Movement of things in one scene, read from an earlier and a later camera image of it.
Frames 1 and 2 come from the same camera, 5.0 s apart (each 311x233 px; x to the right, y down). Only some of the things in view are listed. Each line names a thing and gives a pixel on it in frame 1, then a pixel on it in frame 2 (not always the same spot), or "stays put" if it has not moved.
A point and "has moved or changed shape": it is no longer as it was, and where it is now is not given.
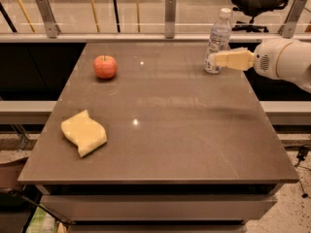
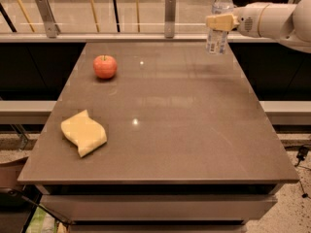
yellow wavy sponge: (86, 133) stays put
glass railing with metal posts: (151, 17) stays put
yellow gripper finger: (241, 60) → (221, 22)
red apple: (105, 66) stays put
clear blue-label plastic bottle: (220, 40) has moved or changed shape
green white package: (42, 221) stays put
